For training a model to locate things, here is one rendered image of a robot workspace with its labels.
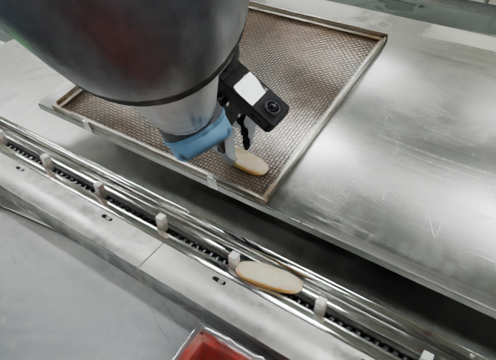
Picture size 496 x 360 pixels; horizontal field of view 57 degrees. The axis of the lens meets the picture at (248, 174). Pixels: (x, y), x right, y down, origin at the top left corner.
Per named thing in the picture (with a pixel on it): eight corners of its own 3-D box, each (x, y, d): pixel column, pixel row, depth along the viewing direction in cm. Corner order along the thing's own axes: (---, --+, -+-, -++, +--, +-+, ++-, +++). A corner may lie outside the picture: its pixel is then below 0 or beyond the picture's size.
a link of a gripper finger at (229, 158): (211, 153, 78) (207, 108, 72) (237, 167, 76) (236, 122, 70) (198, 162, 77) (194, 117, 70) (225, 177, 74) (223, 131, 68)
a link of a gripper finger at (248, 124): (235, 127, 81) (223, 92, 74) (262, 139, 79) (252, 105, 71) (225, 139, 80) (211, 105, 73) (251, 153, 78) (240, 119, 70)
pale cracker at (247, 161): (214, 156, 78) (212, 151, 78) (228, 142, 80) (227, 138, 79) (260, 180, 74) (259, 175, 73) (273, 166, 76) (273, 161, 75)
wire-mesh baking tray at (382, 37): (54, 110, 91) (50, 104, 90) (200, -6, 117) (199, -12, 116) (265, 206, 71) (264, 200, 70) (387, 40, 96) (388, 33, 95)
